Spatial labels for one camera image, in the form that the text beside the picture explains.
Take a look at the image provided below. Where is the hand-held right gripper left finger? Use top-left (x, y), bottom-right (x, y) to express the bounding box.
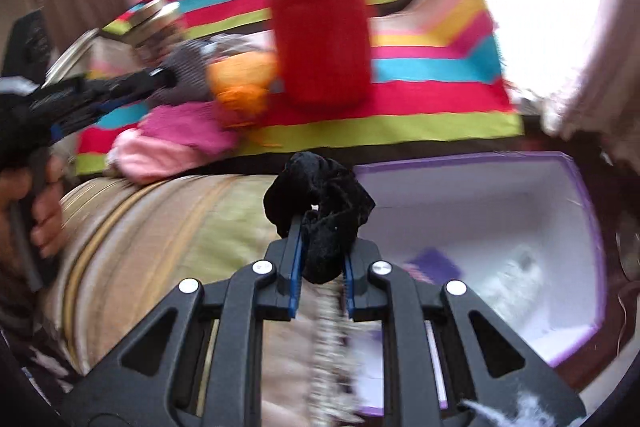
top-left (60, 214), bottom-right (304, 427)

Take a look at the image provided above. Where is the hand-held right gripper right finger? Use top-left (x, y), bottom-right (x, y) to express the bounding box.
top-left (344, 239), bottom-right (587, 427)

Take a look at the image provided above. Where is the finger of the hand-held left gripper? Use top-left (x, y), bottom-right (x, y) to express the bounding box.
top-left (95, 67), bottom-right (178, 118)

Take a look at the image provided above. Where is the grey knitted sock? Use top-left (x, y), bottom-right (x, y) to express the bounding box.
top-left (150, 39), bottom-right (216, 105)

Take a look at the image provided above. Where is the dark pink fluffy sock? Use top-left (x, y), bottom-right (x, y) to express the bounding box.
top-left (137, 101), bottom-right (241, 158)

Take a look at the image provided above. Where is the black velvet scrunchie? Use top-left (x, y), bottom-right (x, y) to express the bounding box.
top-left (263, 151), bottom-right (377, 285)

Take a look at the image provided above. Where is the orange fluffy sock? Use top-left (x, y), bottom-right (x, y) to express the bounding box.
top-left (207, 52), bottom-right (278, 130)

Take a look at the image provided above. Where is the purple cardboard box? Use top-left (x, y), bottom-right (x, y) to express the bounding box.
top-left (347, 150), bottom-right (608, 418)

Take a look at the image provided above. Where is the person's left hand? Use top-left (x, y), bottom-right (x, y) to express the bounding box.
top-left (30, 154), bottom-right (68, 258)

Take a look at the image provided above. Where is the silver metal lid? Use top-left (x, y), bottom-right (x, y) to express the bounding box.
top-left (44, 28), bottom-right (102, 88)

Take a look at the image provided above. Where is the glass jar with metal lid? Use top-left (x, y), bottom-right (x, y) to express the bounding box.
top-left (127, 0), bottom-right (188, 62)

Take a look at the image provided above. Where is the purple card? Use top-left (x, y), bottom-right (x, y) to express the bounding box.
top-left (402, 247), bottom-right (463, 285)

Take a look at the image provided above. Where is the red thermos bottle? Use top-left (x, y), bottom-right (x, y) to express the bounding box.
top-left (270, 0), bottom-right (373, 108)

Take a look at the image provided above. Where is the colourful striped tablecloth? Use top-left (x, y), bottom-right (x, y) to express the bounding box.
top-left (75, 0), bottom-right (526, 180)

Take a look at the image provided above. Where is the beige curtain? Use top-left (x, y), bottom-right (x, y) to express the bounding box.
top-left (542, 0), bottom-right (640, 158)

